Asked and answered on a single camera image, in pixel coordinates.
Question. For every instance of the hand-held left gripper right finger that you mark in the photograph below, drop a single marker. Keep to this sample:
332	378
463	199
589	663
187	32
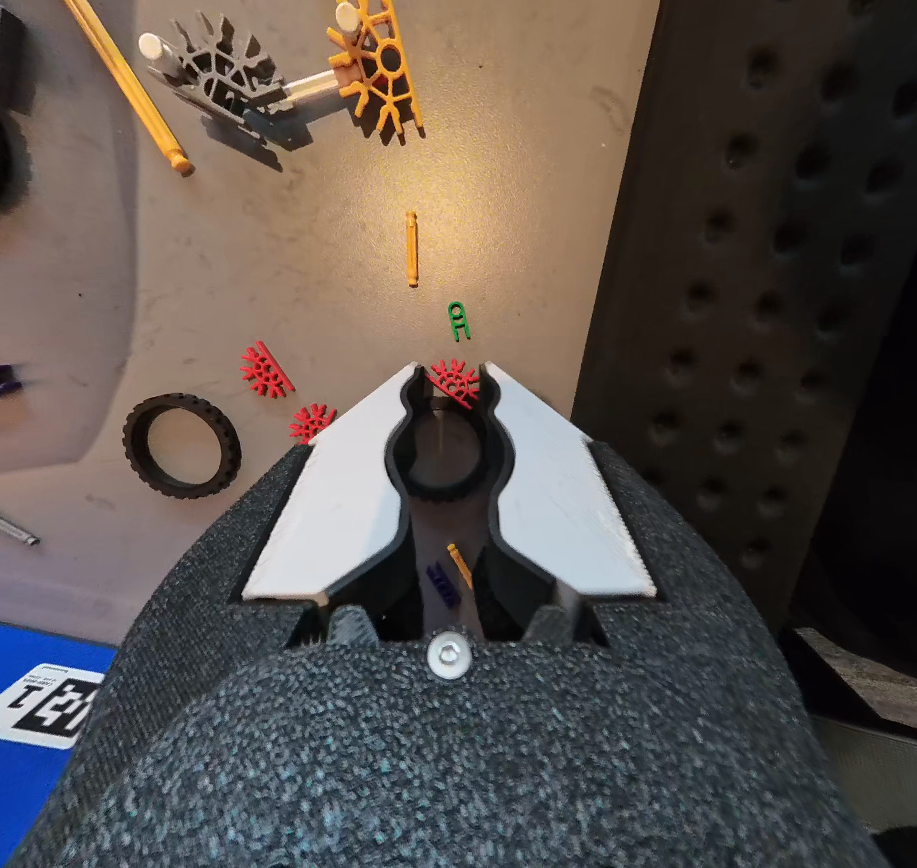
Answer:
573	510

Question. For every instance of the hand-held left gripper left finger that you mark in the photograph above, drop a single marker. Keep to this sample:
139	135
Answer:
329	517

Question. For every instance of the red toothed connector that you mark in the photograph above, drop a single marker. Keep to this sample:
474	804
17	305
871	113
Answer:
312	420
265	370

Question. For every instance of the red ridged connector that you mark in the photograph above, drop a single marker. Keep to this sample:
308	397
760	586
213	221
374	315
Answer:
453	379

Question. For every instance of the green clip connector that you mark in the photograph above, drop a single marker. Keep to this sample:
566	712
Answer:
458	320

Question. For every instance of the short yellow rod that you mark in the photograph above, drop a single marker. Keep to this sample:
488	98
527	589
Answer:
460	567
412	248

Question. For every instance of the blue bin with square tag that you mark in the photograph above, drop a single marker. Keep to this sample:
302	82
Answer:
28	646

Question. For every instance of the black rubber tyre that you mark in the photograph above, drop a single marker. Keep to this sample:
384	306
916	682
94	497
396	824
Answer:
136	452
444	493

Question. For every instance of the small grey pin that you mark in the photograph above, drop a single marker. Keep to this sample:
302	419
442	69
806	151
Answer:
18	531

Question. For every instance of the purple connector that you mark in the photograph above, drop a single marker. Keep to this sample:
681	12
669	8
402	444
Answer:
8	379

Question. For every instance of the short white rod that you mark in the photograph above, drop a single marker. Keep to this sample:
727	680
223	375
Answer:
150	45
312	85
347	19

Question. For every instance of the orange plastic connector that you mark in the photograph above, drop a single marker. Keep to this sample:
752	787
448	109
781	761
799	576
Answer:
387	80

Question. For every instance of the toy wheel with black tyre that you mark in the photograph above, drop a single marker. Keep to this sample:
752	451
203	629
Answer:
11	158

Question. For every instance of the long yellow rod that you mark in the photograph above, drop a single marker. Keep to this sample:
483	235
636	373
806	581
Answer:
107	58

